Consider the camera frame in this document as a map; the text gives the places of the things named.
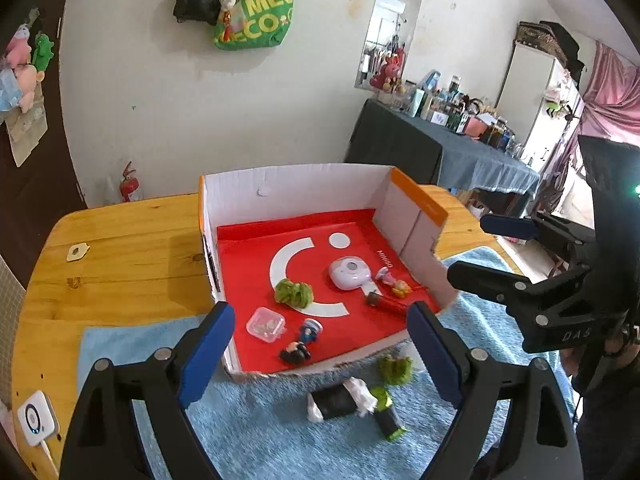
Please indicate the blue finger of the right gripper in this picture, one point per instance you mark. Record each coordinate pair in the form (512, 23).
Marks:
(519, 228)
(489, 284)

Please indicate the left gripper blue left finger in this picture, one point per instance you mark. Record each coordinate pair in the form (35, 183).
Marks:
(200, 350)

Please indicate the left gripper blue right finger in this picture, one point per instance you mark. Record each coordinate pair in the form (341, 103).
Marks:
(441, 351)

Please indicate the green fuzzy clump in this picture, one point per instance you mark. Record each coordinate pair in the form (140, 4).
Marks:
(395, 371)

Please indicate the clear small plastic box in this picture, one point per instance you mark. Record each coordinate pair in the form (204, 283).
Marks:
(266, 325)

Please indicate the yellow cartoon boy figurine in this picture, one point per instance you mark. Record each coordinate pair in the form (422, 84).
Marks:
(401, 289)

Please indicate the blue black figurine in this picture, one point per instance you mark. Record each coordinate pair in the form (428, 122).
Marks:
(297, 352)

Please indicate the black white sock roll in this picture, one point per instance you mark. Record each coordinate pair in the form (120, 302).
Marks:
(346, 398)

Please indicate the pink cartoon figurine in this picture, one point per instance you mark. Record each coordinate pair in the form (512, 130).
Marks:
(385, 275)

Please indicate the green fuzzy ball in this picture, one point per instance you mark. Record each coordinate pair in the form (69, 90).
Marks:
(296, 295)

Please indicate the pink round device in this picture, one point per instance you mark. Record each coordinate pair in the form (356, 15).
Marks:
(349, 273)

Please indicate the white refrigerator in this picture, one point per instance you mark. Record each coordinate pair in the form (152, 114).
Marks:
(540, 103)

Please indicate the orange cardboard box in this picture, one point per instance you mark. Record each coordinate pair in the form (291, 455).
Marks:
(265, 224)

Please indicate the table with blue cloth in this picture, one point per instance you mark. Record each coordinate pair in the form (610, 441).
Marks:
(431, 154)

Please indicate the pink curtain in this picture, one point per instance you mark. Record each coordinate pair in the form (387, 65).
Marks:
(611, 112)

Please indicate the small wooden tag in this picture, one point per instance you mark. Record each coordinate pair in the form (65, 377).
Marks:
(77, 251)

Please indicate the white charger device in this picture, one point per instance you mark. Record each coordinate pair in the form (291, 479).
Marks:
(37, 419)

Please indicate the red fire extinguisher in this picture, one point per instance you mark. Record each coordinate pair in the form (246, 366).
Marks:
(129, 187)

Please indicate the red pink plush doll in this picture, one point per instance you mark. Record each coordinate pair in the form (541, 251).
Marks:
(389, 73)

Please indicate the green tote bag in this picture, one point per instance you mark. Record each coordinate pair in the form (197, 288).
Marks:
(252, 24)

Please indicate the peach plush toy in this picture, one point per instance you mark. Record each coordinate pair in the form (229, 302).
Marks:
(18, 87)

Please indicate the green plush toy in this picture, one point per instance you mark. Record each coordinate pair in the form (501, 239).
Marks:
(43, 52)

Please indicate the pink plush toy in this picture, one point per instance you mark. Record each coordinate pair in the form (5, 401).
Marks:
(18, 50)

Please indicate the wall mirror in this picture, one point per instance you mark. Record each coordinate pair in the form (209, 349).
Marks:
(391, 27)

